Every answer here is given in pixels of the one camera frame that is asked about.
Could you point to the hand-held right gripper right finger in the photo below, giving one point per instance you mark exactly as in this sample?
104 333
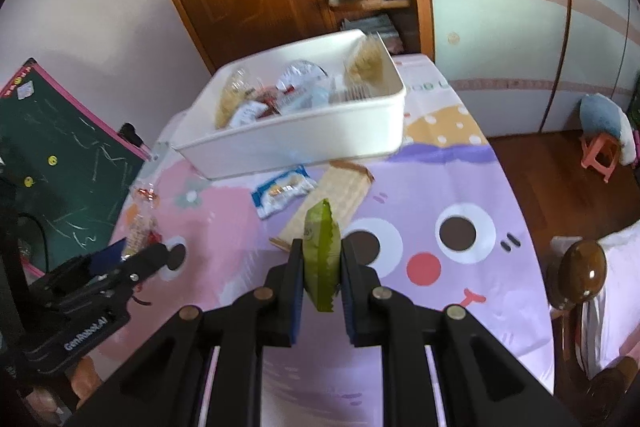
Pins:
351 292

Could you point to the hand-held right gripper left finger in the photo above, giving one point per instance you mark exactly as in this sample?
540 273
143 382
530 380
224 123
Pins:
296 287

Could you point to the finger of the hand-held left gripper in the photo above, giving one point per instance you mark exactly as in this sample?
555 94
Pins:
107 257
147 259

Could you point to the green snack packet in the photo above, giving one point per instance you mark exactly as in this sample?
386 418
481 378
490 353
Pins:
322 252

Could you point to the white plastic storage bin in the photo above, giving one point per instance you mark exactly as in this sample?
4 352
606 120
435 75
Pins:
300 142

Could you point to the person's left hand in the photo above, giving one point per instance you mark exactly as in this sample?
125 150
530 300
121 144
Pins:
85 379

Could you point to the beige red snack packet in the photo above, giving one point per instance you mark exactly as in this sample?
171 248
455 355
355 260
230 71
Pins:
140 232

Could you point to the clear red snack packet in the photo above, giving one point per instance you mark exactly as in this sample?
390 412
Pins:
144 195

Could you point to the long tan cracker packet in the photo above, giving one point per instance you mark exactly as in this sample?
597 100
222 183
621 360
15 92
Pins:
335 202

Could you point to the blue white snack packet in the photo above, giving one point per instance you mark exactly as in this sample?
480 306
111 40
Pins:
282 194

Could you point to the printed cartoon tablecloth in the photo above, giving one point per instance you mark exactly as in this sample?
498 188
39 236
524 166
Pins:
425 187

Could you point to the small white snack packet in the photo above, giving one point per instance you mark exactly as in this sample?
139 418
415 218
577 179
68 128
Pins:
247 113

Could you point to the beige noodle snack packet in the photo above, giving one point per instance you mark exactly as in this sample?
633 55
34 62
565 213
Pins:
367 59
230 99

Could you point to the pale blue snack packet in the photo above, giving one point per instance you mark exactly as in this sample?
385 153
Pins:
312 99

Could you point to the red orange snack packet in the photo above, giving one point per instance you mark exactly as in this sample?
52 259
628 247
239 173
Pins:
270 99

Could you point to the grey white round snack packet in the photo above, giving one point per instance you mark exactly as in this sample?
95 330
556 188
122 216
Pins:
300 74

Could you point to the stack of folded cloths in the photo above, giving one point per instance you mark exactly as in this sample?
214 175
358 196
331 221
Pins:
370 24

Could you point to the pink plastic stool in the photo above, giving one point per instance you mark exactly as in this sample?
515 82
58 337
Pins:
600 154

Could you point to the blue plush toy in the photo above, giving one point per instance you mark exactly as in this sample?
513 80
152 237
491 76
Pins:
600 114

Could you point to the green chalkboard with pink frame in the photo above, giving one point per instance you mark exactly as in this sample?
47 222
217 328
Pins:
65 167

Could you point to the wooden bed frame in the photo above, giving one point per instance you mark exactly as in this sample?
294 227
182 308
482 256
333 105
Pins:
582 267

